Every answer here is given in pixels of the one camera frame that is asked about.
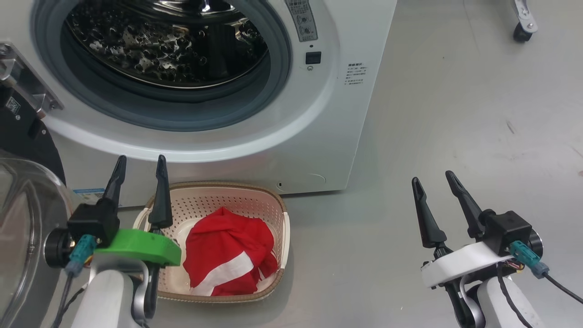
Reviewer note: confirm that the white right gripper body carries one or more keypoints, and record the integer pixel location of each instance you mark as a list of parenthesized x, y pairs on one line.
[(460, 264)]

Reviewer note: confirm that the blue energy label sticker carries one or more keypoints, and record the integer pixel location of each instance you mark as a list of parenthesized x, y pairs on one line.
[(89, 195)]

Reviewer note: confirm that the steel perforated washer drum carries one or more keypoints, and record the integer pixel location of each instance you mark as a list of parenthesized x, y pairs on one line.
[(159, 50)]

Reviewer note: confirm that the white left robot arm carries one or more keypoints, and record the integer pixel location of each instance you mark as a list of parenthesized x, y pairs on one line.
[(104, 296)]

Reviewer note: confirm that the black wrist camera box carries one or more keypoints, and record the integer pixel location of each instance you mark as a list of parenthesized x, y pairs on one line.
[(508, 230), (93, 221)]

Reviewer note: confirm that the red and white garment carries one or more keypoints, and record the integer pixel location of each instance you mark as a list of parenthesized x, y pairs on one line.
[(218, 246)]

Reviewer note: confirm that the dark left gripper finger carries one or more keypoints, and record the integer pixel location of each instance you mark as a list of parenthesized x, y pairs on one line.
[(161, 205), (116, 182)]

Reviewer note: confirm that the white front-load washing machine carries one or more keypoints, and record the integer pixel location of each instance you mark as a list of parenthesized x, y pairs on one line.
[(319, 136)]

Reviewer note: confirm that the cream perforated laundry basket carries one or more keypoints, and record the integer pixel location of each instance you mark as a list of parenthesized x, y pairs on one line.
[(227, 196)]

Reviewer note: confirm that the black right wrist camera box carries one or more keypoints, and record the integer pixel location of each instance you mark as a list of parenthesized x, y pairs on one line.
[(508, 230)]

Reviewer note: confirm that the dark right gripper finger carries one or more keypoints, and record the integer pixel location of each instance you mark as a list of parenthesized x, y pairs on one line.
[(430, 223), (467, 205)]

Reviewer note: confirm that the silver metal door hinge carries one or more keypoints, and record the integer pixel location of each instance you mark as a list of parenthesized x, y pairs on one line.
[(27, 82)]

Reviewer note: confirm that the black round glass washer door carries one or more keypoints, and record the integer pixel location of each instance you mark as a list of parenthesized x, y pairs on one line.
[(27, 141)]

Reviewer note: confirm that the black caster wheel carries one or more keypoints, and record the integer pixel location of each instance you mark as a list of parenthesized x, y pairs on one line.
[(522, 33)]

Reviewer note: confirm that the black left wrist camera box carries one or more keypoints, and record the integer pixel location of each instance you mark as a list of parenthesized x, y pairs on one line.
[(93, 221)]

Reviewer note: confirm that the black door lock slot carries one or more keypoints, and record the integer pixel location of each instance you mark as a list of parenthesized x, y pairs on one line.
[(313, 58)]

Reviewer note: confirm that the grey warning sticker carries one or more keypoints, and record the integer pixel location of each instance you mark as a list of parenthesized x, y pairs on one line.
[(303, 20)]

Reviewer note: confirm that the silver metal partition leg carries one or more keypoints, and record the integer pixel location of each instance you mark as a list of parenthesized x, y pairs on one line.
[(526, 16)]

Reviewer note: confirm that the small QR code sticker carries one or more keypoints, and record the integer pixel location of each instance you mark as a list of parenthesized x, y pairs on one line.
[(12, 105)]

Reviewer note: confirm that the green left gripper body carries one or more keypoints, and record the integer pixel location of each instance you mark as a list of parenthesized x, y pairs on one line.
[(141, 246)]

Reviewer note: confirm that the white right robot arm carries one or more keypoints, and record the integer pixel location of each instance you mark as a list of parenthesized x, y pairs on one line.
[(521, 307)]

